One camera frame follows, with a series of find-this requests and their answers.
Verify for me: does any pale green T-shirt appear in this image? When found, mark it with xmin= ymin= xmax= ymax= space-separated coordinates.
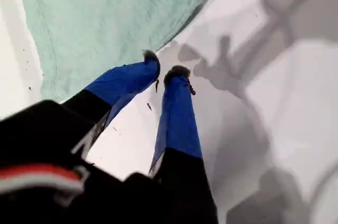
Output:
xmin=14 ymin=0 xmax=231 ymax=102

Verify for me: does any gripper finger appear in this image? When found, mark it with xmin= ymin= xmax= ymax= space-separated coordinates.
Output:
xmin=63 ymin=49 xmax=162 ymax=143
xmin=148 ymin=65 xmax=219 ymax=224

